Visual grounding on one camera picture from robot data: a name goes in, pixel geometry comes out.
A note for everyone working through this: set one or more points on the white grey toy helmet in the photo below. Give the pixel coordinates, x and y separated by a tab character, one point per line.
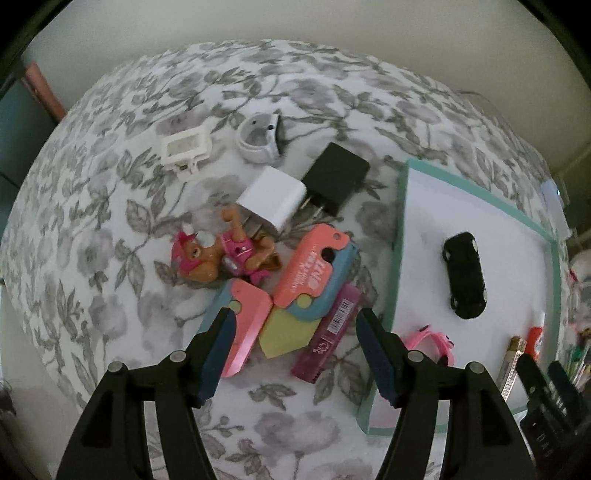
260	139

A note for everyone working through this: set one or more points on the gold black patterned lighter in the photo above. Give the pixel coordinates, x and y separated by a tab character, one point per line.
508	371

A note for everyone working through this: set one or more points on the white power strip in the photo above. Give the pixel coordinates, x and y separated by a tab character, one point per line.
555	209

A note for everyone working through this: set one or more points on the small pink toy knife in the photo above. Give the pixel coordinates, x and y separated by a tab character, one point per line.
251	306

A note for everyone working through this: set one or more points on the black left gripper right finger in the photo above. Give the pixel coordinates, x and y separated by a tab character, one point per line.
483	439

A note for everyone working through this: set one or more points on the red white small bottle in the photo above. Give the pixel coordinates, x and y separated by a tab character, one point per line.
535	335

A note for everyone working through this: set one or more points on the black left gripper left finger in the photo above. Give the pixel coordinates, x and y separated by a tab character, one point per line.
109	440

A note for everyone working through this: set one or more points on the black power adapter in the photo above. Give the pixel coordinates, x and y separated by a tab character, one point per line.
333	178

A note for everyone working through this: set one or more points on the brown pink puppy figurine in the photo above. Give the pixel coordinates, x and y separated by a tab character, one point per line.
202	256

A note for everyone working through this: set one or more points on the white charger cube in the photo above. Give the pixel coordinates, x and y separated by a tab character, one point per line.
272	199

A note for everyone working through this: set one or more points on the teal rimmed white tray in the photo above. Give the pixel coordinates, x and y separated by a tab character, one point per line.
519	258

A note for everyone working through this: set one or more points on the white plastic clip frame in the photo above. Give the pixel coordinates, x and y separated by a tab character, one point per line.
182	151

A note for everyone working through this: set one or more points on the grey floral bedspread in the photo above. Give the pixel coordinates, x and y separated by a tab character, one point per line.
86	252

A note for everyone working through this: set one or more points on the purple lead refill case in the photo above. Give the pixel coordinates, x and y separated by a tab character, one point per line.
315	357

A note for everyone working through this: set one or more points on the black toy car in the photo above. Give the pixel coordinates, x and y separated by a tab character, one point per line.
468	293

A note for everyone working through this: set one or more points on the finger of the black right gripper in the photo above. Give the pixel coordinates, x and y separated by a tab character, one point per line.
539	395
572	400

